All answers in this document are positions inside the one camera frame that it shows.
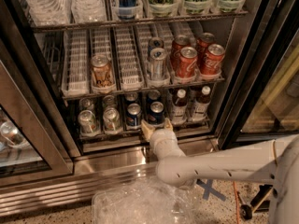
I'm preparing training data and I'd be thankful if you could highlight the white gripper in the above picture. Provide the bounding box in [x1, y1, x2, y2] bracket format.
[141, 118, 185, 160]

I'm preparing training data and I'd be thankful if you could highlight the pepsi can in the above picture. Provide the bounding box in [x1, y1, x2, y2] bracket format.
[146, 90, 161, 105]
[148, 102, 164, 125]
[126, 103, 142, 128]
[125, 92, 139, 105]

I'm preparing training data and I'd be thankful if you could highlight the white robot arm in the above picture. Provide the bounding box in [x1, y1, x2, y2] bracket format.
[141, 120, 299, 224]

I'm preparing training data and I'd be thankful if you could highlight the white empty shelf tray middle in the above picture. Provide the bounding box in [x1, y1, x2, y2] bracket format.
[114, 27, 144, 91]

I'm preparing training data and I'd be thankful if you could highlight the white empty shelf tray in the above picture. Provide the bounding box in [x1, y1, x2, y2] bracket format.
[61, 30, 90, 97]
[114, 27, 144, 91]

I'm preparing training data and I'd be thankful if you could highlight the front left silver can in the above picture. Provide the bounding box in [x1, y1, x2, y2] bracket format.
[78, 110, 99, 135]

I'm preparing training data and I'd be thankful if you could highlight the front silver diet can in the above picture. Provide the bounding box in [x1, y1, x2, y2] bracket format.
[148, 48, 166, 80]

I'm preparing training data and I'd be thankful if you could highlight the silver diet can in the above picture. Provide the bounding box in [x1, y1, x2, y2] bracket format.
[148, 48, 166, 80]
[148, 36, 164, 54]

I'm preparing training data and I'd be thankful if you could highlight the front left coca-cola can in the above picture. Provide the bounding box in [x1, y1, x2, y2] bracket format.
[175, 47, 198, 78]

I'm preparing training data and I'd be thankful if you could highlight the coca-cola can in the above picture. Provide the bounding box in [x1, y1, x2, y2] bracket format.
[170, 35, 191, 70]
[175, 47, 198, 78]
[199, 44, 225, 75]
[196, 33, 215, 65]

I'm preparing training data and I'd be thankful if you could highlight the brown patterned can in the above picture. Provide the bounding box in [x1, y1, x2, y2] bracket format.
[91, 54, 114, 88]

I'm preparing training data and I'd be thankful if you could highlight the rear left silver can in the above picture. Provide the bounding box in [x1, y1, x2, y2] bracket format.
[79, 98, 94, 112]

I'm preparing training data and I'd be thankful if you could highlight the front right coca-cola can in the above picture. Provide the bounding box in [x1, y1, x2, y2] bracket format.
[199, 44, 225, 75]

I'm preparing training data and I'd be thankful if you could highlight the rear silver diet can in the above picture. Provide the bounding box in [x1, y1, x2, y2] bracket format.
[148, 36, 164, 54]

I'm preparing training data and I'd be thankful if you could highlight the rear left coca-cola can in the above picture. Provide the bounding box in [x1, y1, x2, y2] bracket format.
[170, 35, 191, 70]

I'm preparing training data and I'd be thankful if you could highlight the white empty shelf tray left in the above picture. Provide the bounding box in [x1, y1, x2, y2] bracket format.
[61, 30, 90, 97]

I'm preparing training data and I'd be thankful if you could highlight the stainless steel display fridge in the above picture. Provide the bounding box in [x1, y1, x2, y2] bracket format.
[0, 0, 299, 217]

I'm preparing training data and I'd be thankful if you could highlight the rear right coca-cola can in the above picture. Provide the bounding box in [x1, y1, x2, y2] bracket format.
[196, 33, 215, 65]

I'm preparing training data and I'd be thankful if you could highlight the right glass fridge door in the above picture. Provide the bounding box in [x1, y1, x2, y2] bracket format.
[218, 0, 299, 149]

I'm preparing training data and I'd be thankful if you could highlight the open glass fridge door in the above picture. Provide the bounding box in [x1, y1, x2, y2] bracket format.
[0, 40, 73, 189]

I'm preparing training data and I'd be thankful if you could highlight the blue orange tall can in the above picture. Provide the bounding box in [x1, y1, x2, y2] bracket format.
[113, 0, 137, 20]

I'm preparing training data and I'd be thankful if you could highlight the left brown tea bottle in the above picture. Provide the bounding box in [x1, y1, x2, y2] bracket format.
[171, 89, 187, 123]

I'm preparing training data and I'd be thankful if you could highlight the brown tea bottle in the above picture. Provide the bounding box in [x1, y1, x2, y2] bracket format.
[192, 86, 211, 119]
[171, 89, 187, 123]

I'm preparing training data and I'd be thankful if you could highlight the right brown tea bottle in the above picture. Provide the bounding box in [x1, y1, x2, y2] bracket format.
[192, 86, 211, 119]

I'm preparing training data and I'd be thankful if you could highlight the clear plastic bin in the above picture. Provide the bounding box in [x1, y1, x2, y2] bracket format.
[92, 176, 196, 224]

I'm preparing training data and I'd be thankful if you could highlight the blue tape cross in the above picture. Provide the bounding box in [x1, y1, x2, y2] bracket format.
[196, 179, 226, 202]

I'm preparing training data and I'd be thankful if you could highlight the yellow black wheeled stand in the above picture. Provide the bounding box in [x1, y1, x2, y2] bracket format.
[237, 185, 273, 220]

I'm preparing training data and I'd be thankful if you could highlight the clear water bottle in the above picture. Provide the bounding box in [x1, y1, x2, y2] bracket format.
[26, 0, 67, 25]

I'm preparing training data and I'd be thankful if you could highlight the orange cable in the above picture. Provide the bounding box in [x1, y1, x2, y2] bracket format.
[233, 180, 241, 224]

